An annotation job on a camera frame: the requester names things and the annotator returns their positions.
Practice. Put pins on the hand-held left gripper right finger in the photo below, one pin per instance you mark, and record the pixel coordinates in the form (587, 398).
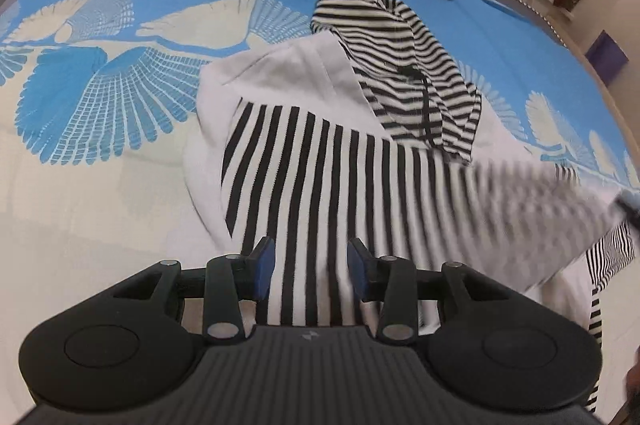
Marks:
(357, 270)

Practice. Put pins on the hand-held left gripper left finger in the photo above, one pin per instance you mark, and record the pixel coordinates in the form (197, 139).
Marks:
(263, 267)

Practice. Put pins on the black white striped hoodie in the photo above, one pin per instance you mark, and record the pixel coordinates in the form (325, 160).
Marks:
(320, 165)

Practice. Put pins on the purple box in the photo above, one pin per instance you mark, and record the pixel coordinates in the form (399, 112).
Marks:
(606, 57)

